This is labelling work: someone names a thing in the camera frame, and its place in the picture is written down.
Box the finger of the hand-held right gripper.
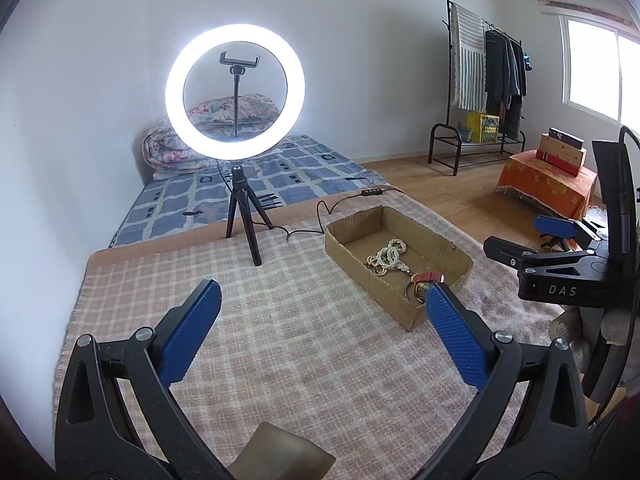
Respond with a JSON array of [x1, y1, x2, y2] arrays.
[[533, 215, 608, 252], [482, 236, 557, 274]]

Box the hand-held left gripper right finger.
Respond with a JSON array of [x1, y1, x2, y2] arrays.
[[415, 282, 593, 480]]

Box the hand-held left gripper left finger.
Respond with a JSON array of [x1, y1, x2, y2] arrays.
[[54, 279, 236, 480]]

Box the beige bead bracelet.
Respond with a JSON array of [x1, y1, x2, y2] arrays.
[[404, 282, 430, 306]]

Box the red leather bracelet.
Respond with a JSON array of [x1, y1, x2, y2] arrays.
[[404, 270, 447, 306]]

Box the white pearl necklace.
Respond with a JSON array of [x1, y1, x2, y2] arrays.
[[366, 239, 407, 277]]

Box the shallow cardboard box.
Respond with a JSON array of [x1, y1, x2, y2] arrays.
[[324, 205, 474, 332]]

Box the orange cloth covered table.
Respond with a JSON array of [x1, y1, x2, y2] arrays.
[[496, 149, 598, 221]]

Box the dark patterned gift box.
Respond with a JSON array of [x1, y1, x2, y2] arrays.
[[548, 127, 585, 147]]

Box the pink plaid blanket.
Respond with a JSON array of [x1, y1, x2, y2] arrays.
[[52, 191, 586, 480]]

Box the yellow crate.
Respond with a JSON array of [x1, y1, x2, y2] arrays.
[[467, 111, 501, 143]]

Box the black tripod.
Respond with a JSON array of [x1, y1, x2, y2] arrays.
[[225, 164, 275, 267]]

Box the dark hanging clothes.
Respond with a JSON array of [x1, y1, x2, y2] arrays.
[[484, 30, 528, 138]]

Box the window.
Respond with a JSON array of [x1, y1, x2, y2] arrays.
[[559, 12, 640, 126]]

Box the folded floral quilt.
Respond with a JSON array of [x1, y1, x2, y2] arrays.
[[142, 94, 281, 181]]

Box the striped hanging cloth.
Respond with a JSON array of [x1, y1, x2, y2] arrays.
[[450, 2, 487, 111]]

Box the black clothes rack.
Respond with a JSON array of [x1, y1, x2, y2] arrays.
[[427, 0, 528, 177]]

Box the blue checked mattress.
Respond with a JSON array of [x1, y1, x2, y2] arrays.
[[109, 134, 406, 250]]

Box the black phone holder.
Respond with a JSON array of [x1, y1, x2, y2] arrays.
[[219, 51, 261, 138]]

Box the black ring light cable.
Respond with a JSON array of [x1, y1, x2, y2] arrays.
[[217, 187, 406, 241]]

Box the wooden curtain rail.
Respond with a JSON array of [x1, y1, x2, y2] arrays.
[[537, 0, 636, 26]]

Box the white ring light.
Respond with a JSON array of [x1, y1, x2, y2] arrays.
[[165, 23, 305, 166]]

